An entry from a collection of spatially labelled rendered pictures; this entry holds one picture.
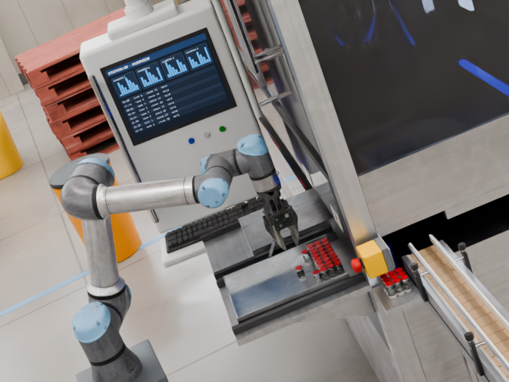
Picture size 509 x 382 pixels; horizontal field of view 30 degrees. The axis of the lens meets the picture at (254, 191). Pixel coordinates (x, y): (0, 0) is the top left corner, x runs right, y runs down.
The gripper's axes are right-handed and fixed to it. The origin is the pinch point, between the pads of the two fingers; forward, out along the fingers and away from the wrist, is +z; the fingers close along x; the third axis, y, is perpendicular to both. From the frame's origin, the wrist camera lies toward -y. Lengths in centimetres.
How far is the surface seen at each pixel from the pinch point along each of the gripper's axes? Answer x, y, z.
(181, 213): -30, -84, 15
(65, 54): -80, -430, 21
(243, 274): -16.0, -13.9, 11.4
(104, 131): -77, -433, 85
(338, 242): 14.8, -12.4, 13.1
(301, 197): 12, -48, 11
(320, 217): 13.9, -32.7, 12.8
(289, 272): -2.8, -6.7, 12.8
